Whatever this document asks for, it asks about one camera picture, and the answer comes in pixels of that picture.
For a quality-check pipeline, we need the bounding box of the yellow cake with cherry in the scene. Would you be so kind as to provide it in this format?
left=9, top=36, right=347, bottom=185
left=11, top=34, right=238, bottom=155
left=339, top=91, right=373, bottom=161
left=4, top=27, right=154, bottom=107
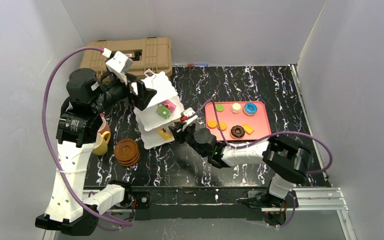
left=157, top=127, right=172, bottom=140

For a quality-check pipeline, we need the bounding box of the green roll cake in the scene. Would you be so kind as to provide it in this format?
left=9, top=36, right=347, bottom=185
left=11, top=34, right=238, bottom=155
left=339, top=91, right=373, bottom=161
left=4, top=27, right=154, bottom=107
left=156, top=104, right=171, bottom=119

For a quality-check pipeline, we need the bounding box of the white three-tier cake stand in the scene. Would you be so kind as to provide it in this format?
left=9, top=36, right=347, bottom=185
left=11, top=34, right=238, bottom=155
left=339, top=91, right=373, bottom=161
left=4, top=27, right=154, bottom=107
left=133, top=69, right=185, bottom=150

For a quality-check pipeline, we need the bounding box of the pink cake slice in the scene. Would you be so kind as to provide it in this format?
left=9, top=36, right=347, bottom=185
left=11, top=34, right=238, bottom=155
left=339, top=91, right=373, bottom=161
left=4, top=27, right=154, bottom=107
left=162, top=100, right=177, bottom=112

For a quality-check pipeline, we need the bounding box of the tan plastic tool case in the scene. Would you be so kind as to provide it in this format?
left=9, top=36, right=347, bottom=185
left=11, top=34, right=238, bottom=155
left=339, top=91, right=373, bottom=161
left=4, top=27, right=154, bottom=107
left=86, top=37, right=173, bottom=78

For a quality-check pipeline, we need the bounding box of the pink serving tray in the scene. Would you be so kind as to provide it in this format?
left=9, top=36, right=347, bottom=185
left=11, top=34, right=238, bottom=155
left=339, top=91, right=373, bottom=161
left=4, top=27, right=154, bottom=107
left=204, top=101, right=272, bottom=142

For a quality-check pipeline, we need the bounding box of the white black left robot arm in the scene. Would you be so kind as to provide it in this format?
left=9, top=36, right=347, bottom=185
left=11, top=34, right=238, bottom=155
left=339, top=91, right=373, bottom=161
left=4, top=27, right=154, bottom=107
left=35, top=68, right=157, bottom=236

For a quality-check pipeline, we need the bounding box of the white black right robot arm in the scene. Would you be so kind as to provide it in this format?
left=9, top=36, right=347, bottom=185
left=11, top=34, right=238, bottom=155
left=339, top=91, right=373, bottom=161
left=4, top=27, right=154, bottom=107
left=169, top=122, right=312, bottom=199

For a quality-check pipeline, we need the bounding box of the round orange waffle cookie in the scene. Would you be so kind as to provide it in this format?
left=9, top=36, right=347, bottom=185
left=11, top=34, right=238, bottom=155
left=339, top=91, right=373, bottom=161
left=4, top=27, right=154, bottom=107
left=206, top=119, right=218, bottom=129

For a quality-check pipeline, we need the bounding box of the pink mug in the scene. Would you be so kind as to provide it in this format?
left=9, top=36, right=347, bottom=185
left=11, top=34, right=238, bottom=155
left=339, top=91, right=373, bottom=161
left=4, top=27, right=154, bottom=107
left=98, top=115, right=111, bottom=134

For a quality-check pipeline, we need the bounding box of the green round macaron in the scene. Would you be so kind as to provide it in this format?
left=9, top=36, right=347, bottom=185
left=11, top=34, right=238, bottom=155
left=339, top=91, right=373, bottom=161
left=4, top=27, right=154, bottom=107
left=215, top=104, right=225, bottom=113

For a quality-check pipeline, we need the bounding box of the chocolate donut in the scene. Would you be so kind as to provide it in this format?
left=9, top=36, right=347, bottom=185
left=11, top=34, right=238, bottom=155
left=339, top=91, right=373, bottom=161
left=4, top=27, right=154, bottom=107
left=230, top=125, right=246, bottom=140

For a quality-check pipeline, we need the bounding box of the yellow mug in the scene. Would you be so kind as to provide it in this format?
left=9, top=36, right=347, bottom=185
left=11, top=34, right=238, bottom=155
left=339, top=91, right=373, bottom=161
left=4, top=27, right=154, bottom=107
left=92, top=131, right=111, bottom=156

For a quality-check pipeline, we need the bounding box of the stack of brown wooden coasters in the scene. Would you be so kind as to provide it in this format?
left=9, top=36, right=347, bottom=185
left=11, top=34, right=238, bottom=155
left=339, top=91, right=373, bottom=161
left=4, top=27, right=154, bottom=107
left=114, top=138, right=141, bottom=168

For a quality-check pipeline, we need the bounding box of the white round cake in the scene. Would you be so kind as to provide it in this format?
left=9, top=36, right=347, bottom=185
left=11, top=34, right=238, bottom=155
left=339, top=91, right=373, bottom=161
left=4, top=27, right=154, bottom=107
left=230, top=102, right=242, bottom=114

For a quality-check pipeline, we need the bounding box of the orange biscuit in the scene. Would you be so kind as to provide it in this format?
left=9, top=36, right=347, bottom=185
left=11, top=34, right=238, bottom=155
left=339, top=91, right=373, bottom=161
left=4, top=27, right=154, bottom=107
left=242, top=123, right=254, bottom=135

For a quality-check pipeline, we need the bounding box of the blue donut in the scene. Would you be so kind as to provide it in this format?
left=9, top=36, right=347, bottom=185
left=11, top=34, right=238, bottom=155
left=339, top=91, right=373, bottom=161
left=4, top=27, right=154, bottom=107
left=243, top=102, right=258, bottom=116

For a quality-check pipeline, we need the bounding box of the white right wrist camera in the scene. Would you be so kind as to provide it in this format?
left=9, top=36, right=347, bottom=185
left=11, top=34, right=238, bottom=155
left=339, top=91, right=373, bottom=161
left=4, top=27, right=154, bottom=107
left=180, top=107, right=198, bottom=131

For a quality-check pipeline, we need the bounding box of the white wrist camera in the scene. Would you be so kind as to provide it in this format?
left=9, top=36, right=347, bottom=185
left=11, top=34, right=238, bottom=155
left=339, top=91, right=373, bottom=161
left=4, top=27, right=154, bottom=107
left=105, top=51, right=134, bottom=86
left=180, top=107, right=198, bottom=131

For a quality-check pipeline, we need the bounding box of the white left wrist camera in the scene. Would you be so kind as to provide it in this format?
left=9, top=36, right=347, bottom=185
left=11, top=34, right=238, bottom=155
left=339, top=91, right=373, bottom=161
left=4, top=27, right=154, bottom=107
left=105, top=51, right=134, bottom=86

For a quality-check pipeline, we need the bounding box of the aluminium frame rail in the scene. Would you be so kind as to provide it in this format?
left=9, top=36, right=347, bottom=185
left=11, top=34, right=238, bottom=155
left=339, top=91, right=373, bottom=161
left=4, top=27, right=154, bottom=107
left=127, top=186, right=349, bottom=211

